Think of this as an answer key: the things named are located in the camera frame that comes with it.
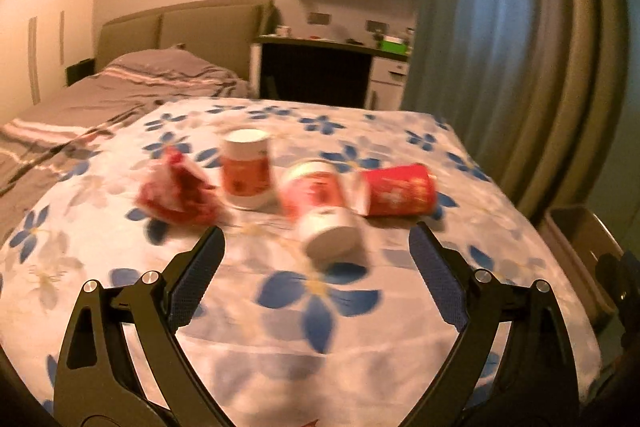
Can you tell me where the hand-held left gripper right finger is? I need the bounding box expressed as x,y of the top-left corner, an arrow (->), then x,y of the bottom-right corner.
407,222 -> 596,427

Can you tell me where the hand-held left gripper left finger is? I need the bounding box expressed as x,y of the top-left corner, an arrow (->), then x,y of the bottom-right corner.
52,224 -> 236,427

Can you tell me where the brown waste bin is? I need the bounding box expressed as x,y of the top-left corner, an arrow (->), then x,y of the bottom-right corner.
542,205 -> 626,333

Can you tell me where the red and white plastic bag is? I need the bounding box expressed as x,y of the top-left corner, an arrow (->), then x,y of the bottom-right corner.
135,146 -> 223,225

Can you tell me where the red and white paper cup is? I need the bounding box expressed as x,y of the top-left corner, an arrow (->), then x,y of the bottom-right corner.
220,128 -> 276,210
280,159 -> 363,260

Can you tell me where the blue flower printed bedsheet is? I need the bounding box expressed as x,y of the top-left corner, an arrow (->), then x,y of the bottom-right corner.
0,99 -> 601,427

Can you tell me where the white drawer unit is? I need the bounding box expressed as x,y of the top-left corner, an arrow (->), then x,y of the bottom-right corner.
367,57 -> 408,110

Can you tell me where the grey pillow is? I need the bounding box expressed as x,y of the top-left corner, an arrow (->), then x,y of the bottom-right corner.
102,47 -> 251,88

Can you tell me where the grey striped bedding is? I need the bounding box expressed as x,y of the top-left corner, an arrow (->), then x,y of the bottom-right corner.
0,74 -> 251,243

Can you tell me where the black bedside table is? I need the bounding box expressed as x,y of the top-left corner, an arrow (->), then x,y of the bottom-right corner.
65,57 -> 96,86

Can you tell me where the dark desk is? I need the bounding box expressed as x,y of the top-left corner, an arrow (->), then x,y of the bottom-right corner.
252,34 -> 413,110

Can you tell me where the grey blue curtain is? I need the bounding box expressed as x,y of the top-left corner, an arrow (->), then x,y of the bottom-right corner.
400,0 -> 640,228

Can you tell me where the grey padded bed headboard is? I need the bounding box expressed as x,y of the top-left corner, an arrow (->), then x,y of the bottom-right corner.
95,0 -> 276,80

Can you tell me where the white wardrobe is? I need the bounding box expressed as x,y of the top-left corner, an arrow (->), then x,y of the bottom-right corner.
0,0 -> 68,128

